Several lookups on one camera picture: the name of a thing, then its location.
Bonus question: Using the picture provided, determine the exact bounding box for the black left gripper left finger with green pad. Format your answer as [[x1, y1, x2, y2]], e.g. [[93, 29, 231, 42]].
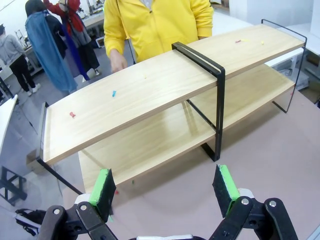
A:
[[37, 167, 120, 240]]

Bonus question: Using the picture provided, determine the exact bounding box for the person in red jacket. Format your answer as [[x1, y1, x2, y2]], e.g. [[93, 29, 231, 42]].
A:
[[42, 0, 101, 81]]

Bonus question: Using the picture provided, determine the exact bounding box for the black metal stand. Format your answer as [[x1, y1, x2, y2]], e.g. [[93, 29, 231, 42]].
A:
[[0, 165, 28, 207]]

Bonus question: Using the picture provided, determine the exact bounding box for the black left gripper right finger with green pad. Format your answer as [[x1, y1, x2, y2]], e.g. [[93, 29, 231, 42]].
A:
[[208, 163, 300, 240]]

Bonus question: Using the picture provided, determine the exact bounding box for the white side table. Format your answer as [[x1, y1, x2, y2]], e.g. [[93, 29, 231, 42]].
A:
[[0, 94, 20, 157]]

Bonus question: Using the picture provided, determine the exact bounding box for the person in yellow hoodie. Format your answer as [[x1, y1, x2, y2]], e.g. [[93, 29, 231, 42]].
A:
[[103, 0, 215, 64]]

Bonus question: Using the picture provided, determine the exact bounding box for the wooden two-tier shelf, black frame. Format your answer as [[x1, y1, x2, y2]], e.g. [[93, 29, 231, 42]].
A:
[[36, 41, 226, 196]]

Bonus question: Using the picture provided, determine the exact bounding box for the long wooden shelf board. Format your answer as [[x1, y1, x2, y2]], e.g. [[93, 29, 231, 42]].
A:
[[41, 47, 219, 166], [78, 99, 219, 194]]

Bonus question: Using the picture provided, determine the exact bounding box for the person in grey hoodie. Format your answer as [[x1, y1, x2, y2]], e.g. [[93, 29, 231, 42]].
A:
[[0, 23, 41, 97]]

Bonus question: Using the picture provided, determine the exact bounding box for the short wooden shelf board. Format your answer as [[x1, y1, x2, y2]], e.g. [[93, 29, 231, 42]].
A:
[[186, 24, 306, 81], [188, 63, 296, 131]]

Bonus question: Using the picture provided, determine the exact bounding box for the person in blue coat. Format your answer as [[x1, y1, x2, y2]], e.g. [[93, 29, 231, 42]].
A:
[[24, 0, 79, 95]]

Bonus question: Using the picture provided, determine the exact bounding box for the person's right hand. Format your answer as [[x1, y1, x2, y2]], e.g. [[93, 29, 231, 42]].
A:
[[109, 48, 129, 74]]

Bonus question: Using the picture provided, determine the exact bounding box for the thin black wire shelf frame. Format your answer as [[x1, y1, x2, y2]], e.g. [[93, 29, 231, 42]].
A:
[[260, 18, 308, 114]]

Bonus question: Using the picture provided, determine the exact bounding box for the black backpack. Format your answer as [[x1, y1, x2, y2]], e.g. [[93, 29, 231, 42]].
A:
[[14, 208, 48, 237]]

